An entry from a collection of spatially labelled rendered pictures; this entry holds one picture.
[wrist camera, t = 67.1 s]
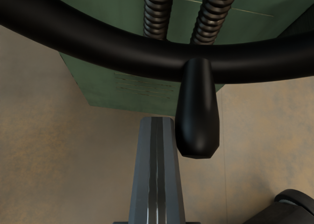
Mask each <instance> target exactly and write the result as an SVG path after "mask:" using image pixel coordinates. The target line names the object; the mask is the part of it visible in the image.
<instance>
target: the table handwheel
mask: <svg viewBox="0 0 314 224"><path fill-rule="evenodd" d="M0 25H2V26H4V27H6V28H8V29H10V30H12V31H14V32H16V33H18V34H20V35H22V36H24V37H26V38H29V39H31V40H33V41H35V42H37V43H40V44H42V45H44V46H47V47H49V48H51V49H54V50H56V51H59V52H61V53H64V54H66V55H69V56H72V57H74V58H77V59H80V60H82V61H85V62H88V63H92V64H95V65H98V66H101V67H104V68H107V69H111V70H115V71H119V72H123V73H127V74H131V75H135V76H140V77H146V78H151V79H157V80H164V81H171V82H179V83H181V82H182V77H183V74H184V67H185V63H186V62H187V61H188V60H190V59H193V58H205V59H207V60H209V61H210V62H211V67H212V74H213V78H214V84H250V83H262V82H273V81H281V80H289V79H296V78H303V77H311V76H314V29H311V30H308V31H304V32H300V33H296V34H293V35H287V36H283V37H278V38H273V39H268V40H262V41H256V42H247V43H237V44H223V45H198V44H184V43H176V42H168V41H162V40H158V39H153V38H149V37H145V36H141V35H137V34H134V33H131V32H128V31H125V30H122V29H120V28H117V27H114V26H111V25H109V24H106V23H104V22H102V21H100V20H97V19H95V18H93V17H91V16H89V15H87V14H85V13H83V12H81V11H79V10H77V9H75V8H73V7H72V6H70V5H68V4H66V3H64V2H63V1H61V0H0Z"/></svg>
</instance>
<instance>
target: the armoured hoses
mask: <svg viewBox="0 0 314 224"><path fill-rule="evenodd" d="M144 2H145V3H144V13H143V14H144V18H143V20H144V23H143V26H144V27H143V36H145V37H149V38H153V39H158V40H162V41H168V42H170V41H169V40H168V39H166V38H167V31H168V26H169V21H170V17H171V8H172V5H173V0H144ZM233 2H234V0H202V4H201V5H200V11H199V12H198V17H197V18H196V23H195V27H194V28H193V33H192V37H191V38H190V44H198V45H213V43H214V42H215V39H216V38H217V35H218V33H219V32H220V29H221V27H222V24H223V22H224V21H225V18H226V16H227V15H228V11H229V10H230V8H231V4H232V3H233Z"/></svg>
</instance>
